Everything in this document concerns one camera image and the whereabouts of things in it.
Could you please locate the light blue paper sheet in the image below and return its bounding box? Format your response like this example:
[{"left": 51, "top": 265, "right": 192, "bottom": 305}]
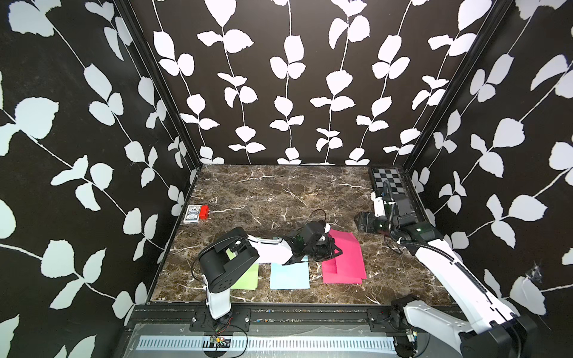
[{"left": 269, "top": 262, "right": 310, "bottom": 290}]

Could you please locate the pink paper sheet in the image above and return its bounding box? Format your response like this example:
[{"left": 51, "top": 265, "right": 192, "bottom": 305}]
[
  {"left": 329, "top": 230, "right": 366, "bottom": 276},
  {"left": 322, "top": 260, "right": 366, "bottom": 284}
]

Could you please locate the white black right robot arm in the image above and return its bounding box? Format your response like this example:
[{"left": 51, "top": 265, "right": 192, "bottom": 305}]
[{"left": 355, "top": 212, "right": 538, "bottom": 357}]

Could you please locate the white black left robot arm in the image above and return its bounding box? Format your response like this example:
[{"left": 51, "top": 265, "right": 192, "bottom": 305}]
[{"left": 197, "top": 220, "right": 343, "bottom": 321}]

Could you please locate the black white chessboard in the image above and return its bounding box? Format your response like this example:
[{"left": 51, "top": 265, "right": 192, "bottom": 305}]
[{"left": 369, "top": 167, "right": 412, "bottom": 197}]

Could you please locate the playing card box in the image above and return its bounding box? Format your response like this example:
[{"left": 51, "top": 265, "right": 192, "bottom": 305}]
[{"left": 183, "top": 204, "right": 209, "bottom": 225}]

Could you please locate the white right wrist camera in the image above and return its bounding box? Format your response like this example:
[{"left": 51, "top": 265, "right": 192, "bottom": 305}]
[{"left": 371, "top": 191, "right": 417, "bottom": 227}]

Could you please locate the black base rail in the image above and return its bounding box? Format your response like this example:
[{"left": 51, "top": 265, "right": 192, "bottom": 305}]
[{"left": 128, "top": 302, "right": 410, "bottom": 334}]

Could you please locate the white slotted cable duct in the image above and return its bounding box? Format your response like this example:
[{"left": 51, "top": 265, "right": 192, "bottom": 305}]
[{"left": 135, "top": 336, "right": 396, "bottom": 354}]

